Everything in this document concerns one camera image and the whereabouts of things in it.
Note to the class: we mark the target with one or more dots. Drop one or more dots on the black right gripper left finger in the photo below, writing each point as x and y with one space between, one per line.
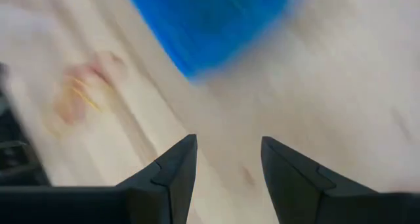
167 188

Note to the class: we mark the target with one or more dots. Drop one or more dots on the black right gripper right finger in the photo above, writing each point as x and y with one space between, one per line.
295 191

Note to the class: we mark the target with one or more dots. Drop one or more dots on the yellow rubber band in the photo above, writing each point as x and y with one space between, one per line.
87 99

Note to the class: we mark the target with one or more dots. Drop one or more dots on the red rubber band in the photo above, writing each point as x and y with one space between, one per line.
98 73

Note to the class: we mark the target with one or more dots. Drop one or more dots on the blue plastic basket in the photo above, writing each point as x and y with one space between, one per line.
210 27

